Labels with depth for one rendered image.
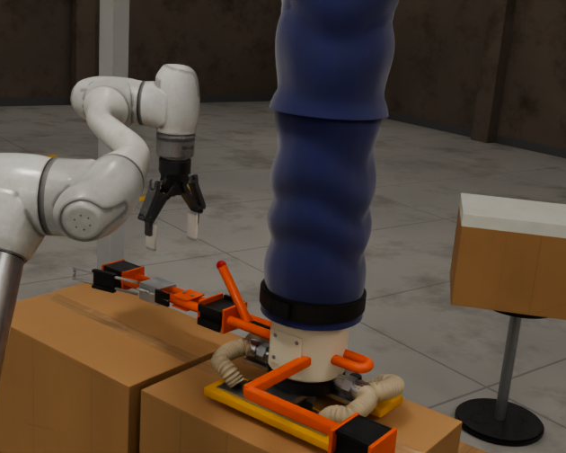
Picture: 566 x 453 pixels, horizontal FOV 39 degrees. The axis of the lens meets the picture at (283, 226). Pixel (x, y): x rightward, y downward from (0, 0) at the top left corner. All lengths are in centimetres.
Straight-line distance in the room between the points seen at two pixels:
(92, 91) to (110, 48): 293
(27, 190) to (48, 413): 94
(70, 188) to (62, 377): 85
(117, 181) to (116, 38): 346
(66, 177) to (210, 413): 67
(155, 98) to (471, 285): 196
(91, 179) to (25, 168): 11
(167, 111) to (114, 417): 72
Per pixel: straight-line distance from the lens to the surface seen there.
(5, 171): 137
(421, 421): 183
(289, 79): 154
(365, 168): 159
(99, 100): 182
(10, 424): 234
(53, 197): 133
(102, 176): 133
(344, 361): 168
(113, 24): 475
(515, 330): 372
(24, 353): 218
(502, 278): 345
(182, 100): 183
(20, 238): 136
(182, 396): 183
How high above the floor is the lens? 181
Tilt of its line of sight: 16 degrees down
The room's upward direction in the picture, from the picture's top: 4 degrees clockwise
